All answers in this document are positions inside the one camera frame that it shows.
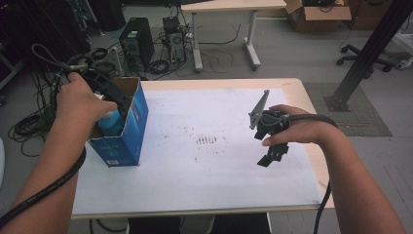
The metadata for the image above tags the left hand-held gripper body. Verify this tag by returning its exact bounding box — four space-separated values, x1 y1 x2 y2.
81 47 131 105

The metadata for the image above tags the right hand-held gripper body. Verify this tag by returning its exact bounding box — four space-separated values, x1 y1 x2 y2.
247 89 290 141

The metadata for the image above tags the blue bottle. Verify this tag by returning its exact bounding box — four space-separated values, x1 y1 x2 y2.
96 109 127 137

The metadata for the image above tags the blue cardboard box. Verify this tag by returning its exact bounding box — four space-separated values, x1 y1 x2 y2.
87 76 150 168

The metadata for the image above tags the person's right hand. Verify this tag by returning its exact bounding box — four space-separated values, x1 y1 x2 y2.
261 103 326 147

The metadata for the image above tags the person's left hand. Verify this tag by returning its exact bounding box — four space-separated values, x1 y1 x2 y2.
56 71 119 132

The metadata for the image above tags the black computer tower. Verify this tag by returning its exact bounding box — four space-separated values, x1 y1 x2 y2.
118 17 156 71

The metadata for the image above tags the white table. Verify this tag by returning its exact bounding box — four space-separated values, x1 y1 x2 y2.
71 87 324 215

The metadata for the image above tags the open-sided computer tower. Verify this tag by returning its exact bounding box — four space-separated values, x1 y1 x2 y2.
162 16 188 65

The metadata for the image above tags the grey floor mat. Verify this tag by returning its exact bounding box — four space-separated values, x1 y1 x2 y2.
303 82 394 137

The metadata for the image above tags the black office chair base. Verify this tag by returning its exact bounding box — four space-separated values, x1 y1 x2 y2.
335 43 395 73

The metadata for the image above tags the open brown cardboard box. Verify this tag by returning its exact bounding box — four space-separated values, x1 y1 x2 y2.
283 0 353 33

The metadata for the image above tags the white-legged wooden desk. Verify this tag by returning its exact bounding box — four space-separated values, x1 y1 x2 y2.
180 0 288 73

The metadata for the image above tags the closed brown cardboard box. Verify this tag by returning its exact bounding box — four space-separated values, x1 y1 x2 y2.
344 0 397 31

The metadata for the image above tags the coiled black cable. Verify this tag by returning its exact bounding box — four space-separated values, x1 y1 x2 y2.
89 47 109 61

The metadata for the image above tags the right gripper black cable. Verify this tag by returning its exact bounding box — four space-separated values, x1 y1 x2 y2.
286 113 339 234

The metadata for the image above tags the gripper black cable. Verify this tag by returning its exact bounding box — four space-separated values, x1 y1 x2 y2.
286 113 339 234
0 43 100 229

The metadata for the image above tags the bundle of black floor cables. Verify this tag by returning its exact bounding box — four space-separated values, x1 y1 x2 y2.
7 69 66 157

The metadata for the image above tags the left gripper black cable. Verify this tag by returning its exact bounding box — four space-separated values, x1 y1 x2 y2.
0 43 100 229

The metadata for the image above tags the black aluminium post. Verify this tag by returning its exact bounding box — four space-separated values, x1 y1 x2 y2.
323 0 413 113

